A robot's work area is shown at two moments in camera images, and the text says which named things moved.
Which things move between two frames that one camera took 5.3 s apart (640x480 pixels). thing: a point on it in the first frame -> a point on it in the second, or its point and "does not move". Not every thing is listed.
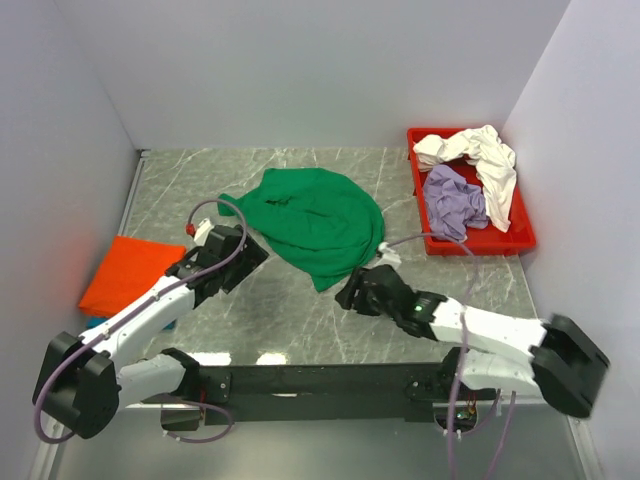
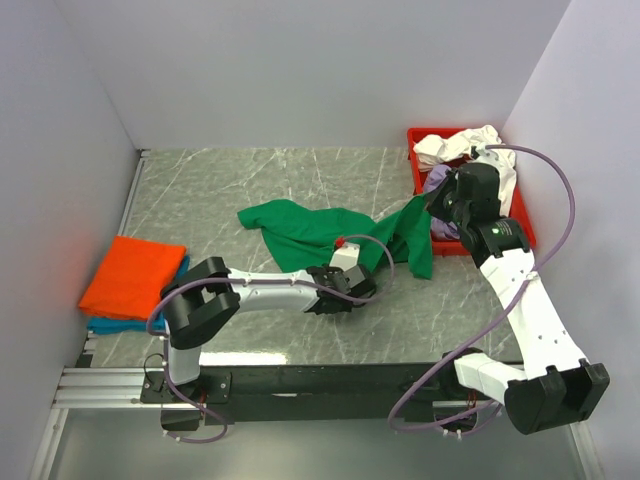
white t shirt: (493, 161) does not move
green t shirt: (314, 218) -> (299, 236)
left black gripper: (248, 258) -> (360, 279)
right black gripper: (357, 292) -> (445, 201)
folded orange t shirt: (129, 266) does not move
